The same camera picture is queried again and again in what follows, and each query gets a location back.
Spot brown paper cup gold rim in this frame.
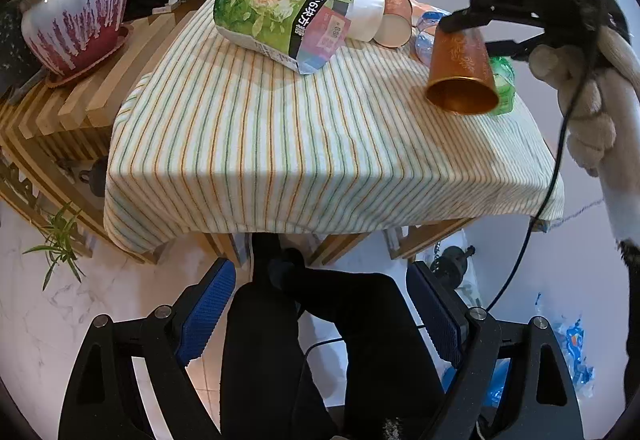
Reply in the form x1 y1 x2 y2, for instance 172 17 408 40
425 26 499 116

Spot green tea label cup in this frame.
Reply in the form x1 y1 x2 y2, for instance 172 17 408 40
489 56 516 116

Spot brown paper cup lying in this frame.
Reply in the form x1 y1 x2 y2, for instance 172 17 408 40
373 0 412 48

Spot grapefruit label plastic cup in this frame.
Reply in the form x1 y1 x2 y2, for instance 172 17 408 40
212 0 356 77

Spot white gloved right hand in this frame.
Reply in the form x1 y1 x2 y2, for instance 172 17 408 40
528 26 640 243

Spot blue plastic bag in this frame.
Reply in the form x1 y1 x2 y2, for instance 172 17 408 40
484 314 596 408

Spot small floor plant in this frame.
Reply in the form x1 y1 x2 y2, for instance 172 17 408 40
23 204 86 290

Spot striped tablecloth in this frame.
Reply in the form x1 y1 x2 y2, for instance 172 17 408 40
104 2 564 253

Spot red white flower pot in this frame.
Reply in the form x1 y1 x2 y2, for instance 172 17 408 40
20 0 127 82

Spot black cable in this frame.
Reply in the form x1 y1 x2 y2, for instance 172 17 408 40
299 33 601 361

